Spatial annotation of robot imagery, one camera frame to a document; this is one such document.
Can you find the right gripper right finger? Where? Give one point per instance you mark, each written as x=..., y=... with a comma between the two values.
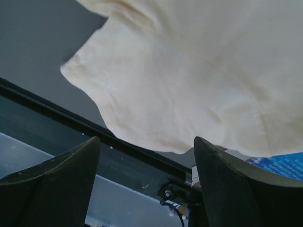
x=238, y=194

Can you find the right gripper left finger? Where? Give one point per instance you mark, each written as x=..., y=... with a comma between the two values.
x=54, y=193

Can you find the yellow t shirt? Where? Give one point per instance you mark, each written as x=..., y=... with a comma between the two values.
x=163, y=72

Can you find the blue orange book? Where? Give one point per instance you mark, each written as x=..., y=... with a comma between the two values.
x=290, y=165

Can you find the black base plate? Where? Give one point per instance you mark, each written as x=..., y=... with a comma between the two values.
x=134, y=187

